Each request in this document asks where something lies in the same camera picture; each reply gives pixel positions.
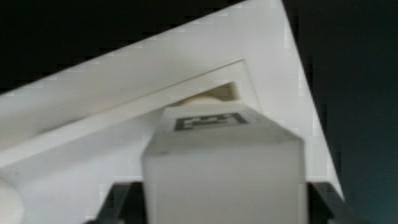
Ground white square tabletop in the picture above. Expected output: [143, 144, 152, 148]
[0, 0, 338, 224]

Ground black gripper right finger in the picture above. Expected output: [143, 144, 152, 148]
[308, 182, 369, 224]

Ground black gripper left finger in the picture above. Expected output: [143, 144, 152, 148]
[84, 182, 146, 224]

